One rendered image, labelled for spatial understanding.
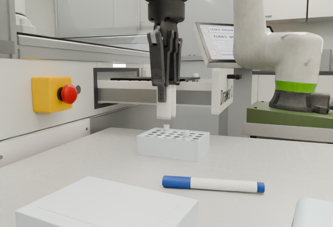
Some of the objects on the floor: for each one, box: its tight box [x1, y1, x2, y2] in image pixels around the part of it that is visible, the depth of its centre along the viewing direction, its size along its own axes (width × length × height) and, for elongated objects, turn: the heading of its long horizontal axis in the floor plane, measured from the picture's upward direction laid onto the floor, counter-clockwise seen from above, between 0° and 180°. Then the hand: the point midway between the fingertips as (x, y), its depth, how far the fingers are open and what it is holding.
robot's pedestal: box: [242, 119, 333, 144], centre depth 102 cm, size 30×30×76 cm
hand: (166, 101), depth 60 cm, fingers closed
